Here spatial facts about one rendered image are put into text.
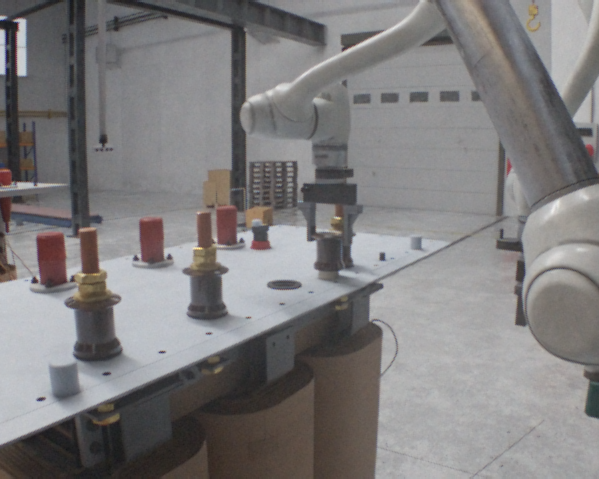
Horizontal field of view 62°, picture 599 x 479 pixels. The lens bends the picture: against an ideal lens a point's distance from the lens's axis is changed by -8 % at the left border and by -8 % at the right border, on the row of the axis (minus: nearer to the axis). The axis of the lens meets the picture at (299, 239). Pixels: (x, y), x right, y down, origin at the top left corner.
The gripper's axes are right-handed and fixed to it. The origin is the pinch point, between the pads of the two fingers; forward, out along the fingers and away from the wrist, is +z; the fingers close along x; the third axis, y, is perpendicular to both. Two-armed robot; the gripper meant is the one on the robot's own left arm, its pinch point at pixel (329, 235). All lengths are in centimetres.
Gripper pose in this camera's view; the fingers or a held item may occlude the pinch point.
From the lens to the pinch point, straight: 137.2
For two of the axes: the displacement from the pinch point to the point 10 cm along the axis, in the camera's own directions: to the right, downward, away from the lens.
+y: -5.5, 1.4, -8.2
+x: 8.3, 0.9, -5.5
